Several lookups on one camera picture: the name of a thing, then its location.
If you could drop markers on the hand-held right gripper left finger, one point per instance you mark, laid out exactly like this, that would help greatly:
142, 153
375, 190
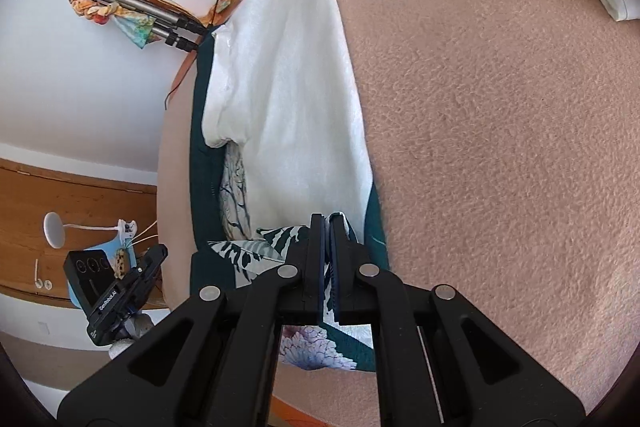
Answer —
315, 267

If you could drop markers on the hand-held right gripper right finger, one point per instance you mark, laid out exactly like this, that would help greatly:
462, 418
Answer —
342, 267

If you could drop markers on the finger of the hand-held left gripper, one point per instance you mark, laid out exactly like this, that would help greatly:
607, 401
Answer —
152, 264

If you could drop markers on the teal and white printed t-shirt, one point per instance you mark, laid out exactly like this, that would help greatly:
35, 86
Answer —
290, 82

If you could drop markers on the white round lamp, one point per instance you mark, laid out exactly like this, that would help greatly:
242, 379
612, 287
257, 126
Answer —
54, 231

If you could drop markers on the pink fleece blanket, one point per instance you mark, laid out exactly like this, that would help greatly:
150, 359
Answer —
500, 157

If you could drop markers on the folded tripod with colourful cloth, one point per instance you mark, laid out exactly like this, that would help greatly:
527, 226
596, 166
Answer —
132, 29

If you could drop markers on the silver folded tripod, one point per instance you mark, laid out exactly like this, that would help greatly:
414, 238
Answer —
135, 2

